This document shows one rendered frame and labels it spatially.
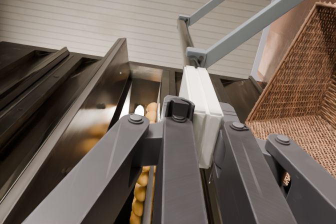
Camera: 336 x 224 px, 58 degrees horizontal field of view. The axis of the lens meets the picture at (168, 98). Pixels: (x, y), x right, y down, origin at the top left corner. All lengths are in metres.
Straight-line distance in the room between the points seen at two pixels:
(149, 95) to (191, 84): 1.61
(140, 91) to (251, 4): 2.01
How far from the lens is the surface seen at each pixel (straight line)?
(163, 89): 1.42
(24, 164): 0.62
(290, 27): 1.69
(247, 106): 1.46
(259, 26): 0.56
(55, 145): 0.66
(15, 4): 3.72
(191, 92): 0.15
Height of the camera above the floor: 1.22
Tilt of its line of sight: 3 degrees down
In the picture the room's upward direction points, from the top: 81 degrees counter-clockwise
